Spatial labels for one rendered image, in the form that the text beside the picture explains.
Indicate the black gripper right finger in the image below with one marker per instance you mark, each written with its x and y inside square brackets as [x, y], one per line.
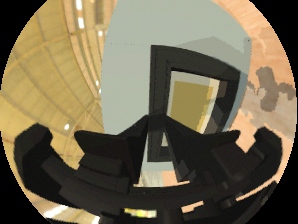
[188, 147]

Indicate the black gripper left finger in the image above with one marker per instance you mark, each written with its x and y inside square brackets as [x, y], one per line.
[128, 146]

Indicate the dark brown picture frame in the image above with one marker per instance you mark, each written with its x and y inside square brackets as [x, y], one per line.
[190, 87]

